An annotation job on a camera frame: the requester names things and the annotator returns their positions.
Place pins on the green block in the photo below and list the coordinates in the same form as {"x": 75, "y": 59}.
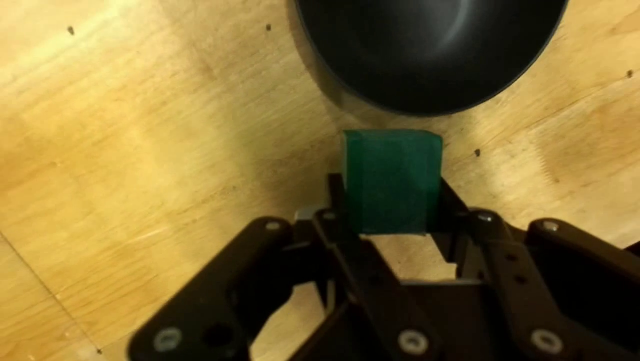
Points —
{"x": 393, "y": 181}

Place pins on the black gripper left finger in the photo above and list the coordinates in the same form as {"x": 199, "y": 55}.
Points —
{"x": 227, "y": 294}

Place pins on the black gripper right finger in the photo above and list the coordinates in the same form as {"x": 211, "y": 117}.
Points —
{"x": 567, "y": 287}

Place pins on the black bowl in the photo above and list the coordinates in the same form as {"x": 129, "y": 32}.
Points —
{"x": 427, "y": 46}

